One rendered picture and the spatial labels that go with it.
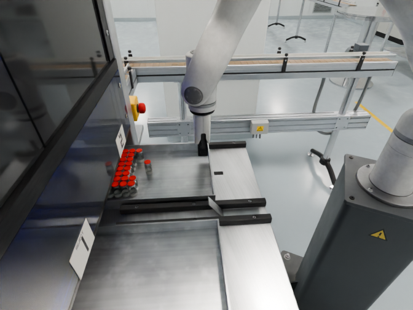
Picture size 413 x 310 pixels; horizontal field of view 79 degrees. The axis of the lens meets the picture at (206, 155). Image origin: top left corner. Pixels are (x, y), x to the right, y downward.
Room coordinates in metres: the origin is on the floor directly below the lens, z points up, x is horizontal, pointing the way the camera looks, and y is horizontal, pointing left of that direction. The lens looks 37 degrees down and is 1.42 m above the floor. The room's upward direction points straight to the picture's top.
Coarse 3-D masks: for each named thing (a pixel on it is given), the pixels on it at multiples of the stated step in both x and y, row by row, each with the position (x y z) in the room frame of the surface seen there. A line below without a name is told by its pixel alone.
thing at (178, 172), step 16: (160, 144) 0.73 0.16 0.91; (176, 144) 0.73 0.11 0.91; (192, 144) 0.73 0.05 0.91; (208, 144) 0.73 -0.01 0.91; (144, 160) 0.68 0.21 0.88; (160, 160) 0.68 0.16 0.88; (176, 160) 0.68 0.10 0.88; (192, 160) 0.68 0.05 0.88; (208, 160) 0.67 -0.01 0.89; (144, 176) 0.60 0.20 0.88; (160, 176) 0.60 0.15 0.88; (176, 176) 0.60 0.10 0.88; (192, 176) 0.60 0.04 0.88; (208, 176) 0.60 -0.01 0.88; (144, 192) 0.53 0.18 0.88; (160, 192) 0.53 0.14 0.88; (176, 192) 0.53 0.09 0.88; (192, 192) 0.53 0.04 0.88; (208, 192) 0.53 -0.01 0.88; (112, 208) 0.46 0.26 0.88
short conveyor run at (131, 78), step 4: (128, 64) 1.43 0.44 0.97; (128, 68) 1.29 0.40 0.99; (124, 72) 1.31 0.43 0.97; (128, 72) 1.29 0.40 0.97; (132, 72) 1.40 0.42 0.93; (128, 76) 1.34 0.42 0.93; (132, 76) 1.36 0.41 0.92; (128, 80) 1.28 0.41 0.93; (132, 80) 1.30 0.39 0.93; (136, 80) 1.45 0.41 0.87; (128, 84) 1.25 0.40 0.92; (132, 84) 1.29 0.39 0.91; (136, 84) 1.43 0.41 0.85; (128, 88) 1.23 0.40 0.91; (132, 88) 1.29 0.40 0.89; (128, 92) 1.21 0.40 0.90; (132, 92) 1.29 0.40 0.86
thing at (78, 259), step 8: (88, 224) 0.30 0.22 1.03; (80, 232) 0.27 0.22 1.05; (88, 232) 0.29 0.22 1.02; (80, 240) 0.26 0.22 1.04; (88, 240) 0.28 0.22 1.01; (80, 248) 0.25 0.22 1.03; (72, 256) 0.22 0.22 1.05; (80, 256) 0.24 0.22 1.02; (72, 264) 0.21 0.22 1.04; (80, 264) 0.23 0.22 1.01; (80, 272) 0.22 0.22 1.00
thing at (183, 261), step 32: (128, 224) 0.39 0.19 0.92; (160, 224) 0.39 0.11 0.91; (192, 224) 0.40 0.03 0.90; (96, 256) 0.32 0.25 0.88; (128, 256) 0.32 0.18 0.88; (160, 256) 0.32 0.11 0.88; (192, 256) 0.32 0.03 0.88; (96, 288) 0.25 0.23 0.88; (128, 288) 0.25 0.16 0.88; (160, 288) 0.25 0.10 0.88; (192, 288) 0.25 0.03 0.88; (224, 288) 0.25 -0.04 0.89
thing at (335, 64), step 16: (352, 48) 1.70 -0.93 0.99; (144, 64) 1.55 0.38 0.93; (160, 64) 1.55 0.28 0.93; (176, 64) 1.55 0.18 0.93; (240, 64) 1.55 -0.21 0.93; (256, 64) 1.55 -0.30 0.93; (272, 64) 1.54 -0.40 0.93; (288, 64) 1.54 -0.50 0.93; (304, 64) 1.55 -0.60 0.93; (320, 64) 1.56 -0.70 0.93; (336, 64) 1.56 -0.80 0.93; (352, 64) 1.57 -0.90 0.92; (368, 64) 1.58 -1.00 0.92; (384, 64) 1.59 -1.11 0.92; (144, 80) 1.48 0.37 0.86; (160, 80) 1.49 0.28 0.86; (176, 80) 1.49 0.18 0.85; (224, 80) 1.52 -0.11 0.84
